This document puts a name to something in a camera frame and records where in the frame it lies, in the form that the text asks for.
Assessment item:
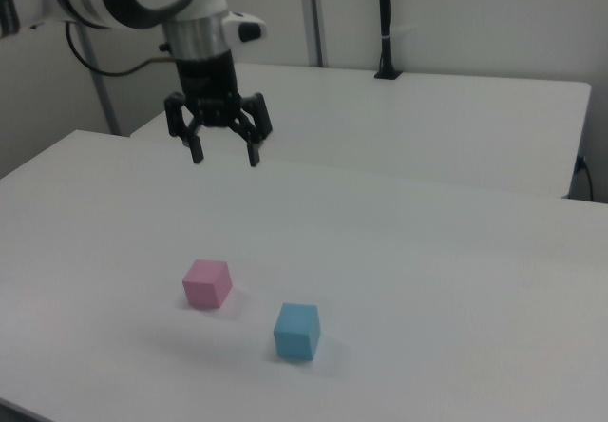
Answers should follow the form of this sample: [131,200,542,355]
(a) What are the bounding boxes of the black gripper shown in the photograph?
[163,52,274,168]

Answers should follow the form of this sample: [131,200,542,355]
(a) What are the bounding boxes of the black power cable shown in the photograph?
[574,154,596,201]

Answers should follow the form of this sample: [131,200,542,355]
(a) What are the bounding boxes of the pink cube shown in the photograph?
[181,259,234,310]

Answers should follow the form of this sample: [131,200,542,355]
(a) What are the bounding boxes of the blue cube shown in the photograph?
[273,302,322,362]

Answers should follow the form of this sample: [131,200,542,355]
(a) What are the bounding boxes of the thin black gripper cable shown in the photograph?
[65,23,180,79]

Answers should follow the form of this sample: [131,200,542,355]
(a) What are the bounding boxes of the black corrugated cable conduit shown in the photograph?
[0,0,23,39]

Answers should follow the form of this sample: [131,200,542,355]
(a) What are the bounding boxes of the black table clamp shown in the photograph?
[373,0,406,81]

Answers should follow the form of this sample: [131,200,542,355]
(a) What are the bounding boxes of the silver metal frame post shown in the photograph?
[75,26,121,136]
[297,0,330,68]

